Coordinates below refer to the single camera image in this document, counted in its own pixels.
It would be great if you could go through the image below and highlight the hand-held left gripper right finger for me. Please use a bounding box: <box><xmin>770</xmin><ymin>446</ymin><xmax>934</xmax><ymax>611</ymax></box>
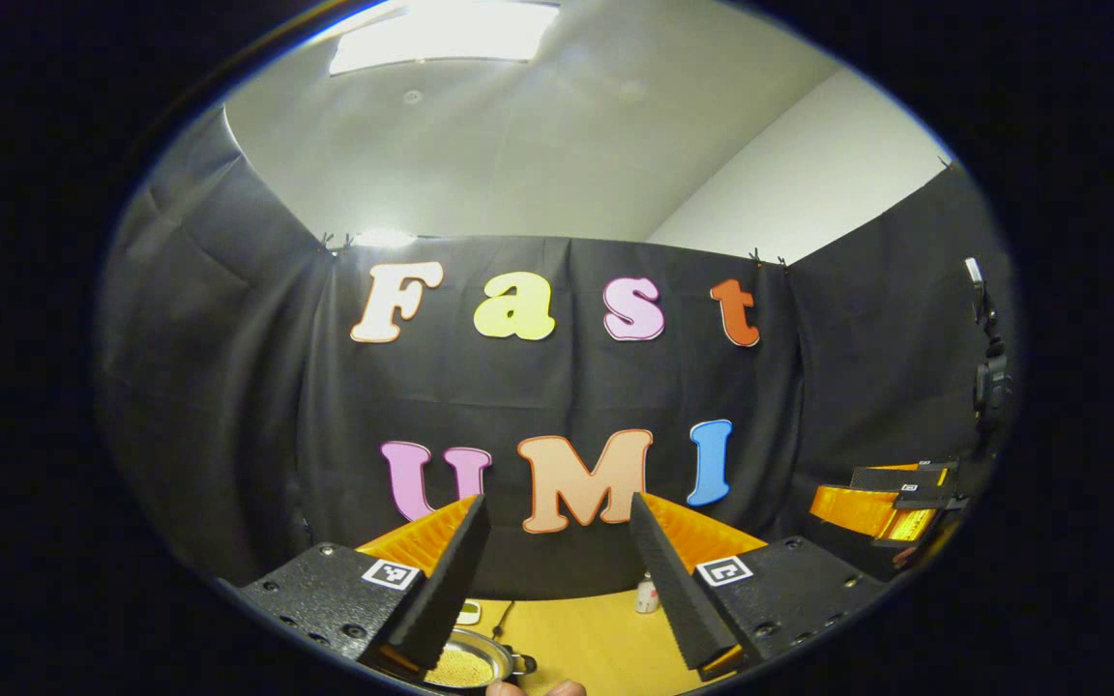
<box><xmin>629</xmin><ymin>491</ymin><xmax>892</xmax><ymax>682</ymax></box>

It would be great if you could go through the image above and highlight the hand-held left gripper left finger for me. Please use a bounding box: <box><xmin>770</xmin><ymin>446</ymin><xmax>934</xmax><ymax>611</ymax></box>
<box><xmin>219</xmin><ymin>493</ymin><xmax>492</xmax><ymax>678</ymax></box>

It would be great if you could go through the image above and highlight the steel pot with black handles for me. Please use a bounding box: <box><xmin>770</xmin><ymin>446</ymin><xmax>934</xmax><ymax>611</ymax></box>
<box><xmin>422</xmin><ymin>628</ymin><xmax>539</xmax><ymax>689</ymax></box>

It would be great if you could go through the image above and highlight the pile of yellow soybeans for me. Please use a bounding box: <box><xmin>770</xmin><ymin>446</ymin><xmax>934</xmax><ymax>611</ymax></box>
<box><xmin>431</xmin><ymin>646</ymin><xmax>495</xmax><ymax>687</ymax></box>

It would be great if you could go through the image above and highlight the ceiling light panel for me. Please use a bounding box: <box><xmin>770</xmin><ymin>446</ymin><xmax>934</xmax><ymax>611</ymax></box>
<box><xmin>330</xmin><ymin>0</ymin><xmax>560</xmax><ymax>76</ymax></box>

